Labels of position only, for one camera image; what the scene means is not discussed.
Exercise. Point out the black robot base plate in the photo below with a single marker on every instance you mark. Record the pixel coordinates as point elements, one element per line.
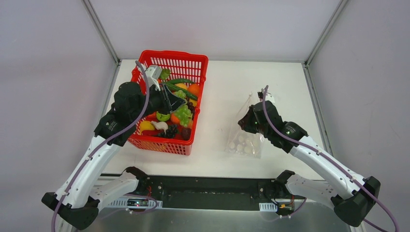
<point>213,193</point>

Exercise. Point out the clear zip top bag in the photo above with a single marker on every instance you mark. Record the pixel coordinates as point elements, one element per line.
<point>243,143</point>

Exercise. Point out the dark purple plum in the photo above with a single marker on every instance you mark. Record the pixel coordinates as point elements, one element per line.
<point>186,133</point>

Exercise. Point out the green grape bunch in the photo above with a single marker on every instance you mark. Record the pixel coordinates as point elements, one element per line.
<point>184,114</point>

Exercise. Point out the dark red grape bunch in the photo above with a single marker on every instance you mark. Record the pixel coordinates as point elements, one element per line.
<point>192,109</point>

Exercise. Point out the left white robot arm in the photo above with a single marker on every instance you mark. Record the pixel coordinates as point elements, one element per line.
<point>76,201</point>

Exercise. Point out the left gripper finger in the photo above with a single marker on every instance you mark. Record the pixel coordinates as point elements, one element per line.
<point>168,103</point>
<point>175,102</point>

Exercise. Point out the yellow lemon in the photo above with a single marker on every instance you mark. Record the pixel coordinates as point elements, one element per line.
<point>181,86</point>

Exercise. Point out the black grape bunch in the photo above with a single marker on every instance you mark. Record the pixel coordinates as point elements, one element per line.
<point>169,133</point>

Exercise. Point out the orange tangerine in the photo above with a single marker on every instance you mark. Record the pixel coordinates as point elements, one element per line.
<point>194,89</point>

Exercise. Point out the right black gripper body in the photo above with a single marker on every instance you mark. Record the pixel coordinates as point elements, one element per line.
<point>249,122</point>

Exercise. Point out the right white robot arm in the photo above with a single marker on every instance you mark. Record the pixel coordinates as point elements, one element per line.
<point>350,195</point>

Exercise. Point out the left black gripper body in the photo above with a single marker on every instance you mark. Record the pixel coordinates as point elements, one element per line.
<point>164,98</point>

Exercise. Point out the white garlic bulb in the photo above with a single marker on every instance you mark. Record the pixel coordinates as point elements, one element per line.
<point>160,125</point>

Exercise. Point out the red plastic basket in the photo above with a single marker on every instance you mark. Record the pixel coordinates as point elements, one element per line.
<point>182,65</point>

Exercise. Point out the green bean pod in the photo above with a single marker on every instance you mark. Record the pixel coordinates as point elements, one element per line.
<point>179,81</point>

